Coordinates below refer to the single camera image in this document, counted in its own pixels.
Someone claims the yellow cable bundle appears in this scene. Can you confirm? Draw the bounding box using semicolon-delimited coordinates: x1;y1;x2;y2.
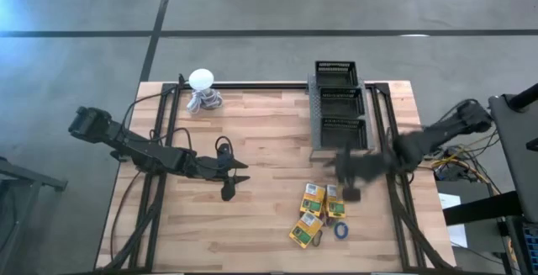
428;130;504;196

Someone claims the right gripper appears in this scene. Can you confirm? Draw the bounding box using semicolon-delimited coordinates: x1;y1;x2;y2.
322;139;400;203

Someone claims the white dome lamp with cord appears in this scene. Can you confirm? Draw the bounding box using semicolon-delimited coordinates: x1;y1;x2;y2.
186;68;224;114

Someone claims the grey metal bench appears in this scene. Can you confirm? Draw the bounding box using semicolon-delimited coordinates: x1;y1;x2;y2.
0;156;69;275

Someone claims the white paper sheet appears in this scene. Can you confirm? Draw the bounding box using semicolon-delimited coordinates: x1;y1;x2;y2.
438;193;468;249

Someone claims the blue-violet coil wristband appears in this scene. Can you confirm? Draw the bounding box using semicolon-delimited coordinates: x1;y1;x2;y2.
333;220;351;241

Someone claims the backlit keyboard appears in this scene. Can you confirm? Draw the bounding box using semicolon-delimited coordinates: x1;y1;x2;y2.
522;223;538;272

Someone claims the black flat bar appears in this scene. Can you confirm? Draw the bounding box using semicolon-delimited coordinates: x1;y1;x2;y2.
442;190;525;227

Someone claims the grey perforated metal shelf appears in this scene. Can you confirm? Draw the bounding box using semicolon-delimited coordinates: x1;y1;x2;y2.
308;72;377;162

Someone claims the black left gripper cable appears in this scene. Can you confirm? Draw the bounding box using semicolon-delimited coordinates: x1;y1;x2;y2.
214;135;233;158

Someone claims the brown cable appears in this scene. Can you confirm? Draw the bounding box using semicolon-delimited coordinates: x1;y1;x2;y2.
109;169;142;263

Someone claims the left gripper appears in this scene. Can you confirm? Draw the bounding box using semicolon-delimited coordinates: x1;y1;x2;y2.
180;142;251;203

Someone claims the black aluminium table frame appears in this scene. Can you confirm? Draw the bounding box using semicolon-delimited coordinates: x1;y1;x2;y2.
97;80;457;274

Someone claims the black mesh basket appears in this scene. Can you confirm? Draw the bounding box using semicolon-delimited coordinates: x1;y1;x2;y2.
319;117;368;151
319;86;366;119
314;60;360;88

